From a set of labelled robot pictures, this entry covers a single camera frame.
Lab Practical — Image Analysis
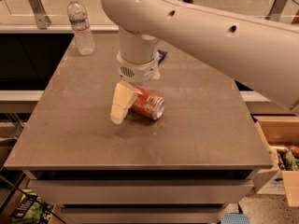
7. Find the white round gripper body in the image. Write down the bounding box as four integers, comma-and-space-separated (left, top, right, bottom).
117, 53, 159, 84

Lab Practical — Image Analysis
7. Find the red coke can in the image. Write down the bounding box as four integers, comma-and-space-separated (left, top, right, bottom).
130, 87, 165, 120

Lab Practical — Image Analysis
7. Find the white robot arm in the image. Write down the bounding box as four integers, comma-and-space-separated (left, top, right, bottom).
101, 0, 299, 114

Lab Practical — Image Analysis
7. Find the blue snack bar wrapper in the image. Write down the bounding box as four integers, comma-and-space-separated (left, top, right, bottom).
158, 50, 167, 63

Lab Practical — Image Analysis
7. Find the clear plastic water bottle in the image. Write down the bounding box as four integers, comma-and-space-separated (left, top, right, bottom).
67, 0, 95, 56

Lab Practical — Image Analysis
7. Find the grey drawer cabinet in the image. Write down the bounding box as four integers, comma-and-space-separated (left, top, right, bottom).
5, 34, 272, 224

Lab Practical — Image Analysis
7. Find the cardboard box with items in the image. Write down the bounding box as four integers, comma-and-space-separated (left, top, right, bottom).
253, 116, 299, 207

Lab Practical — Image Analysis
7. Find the green and black snack bag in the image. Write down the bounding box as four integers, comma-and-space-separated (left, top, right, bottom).
11, 194, 53, 224

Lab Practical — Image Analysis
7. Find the blue perforated object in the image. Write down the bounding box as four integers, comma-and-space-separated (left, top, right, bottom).
221, 214, 250, 224

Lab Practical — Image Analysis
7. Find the left metal railing bracket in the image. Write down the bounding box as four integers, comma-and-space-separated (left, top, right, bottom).
28, 0, 51, 29

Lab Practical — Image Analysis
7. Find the metal railing bracket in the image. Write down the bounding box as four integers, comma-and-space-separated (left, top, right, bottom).
28, 0, 51, 29
265, 0, 288, 21

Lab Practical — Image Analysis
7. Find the right metal railing bracket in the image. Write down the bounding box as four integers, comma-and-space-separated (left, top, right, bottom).
265, 0, 288, 21

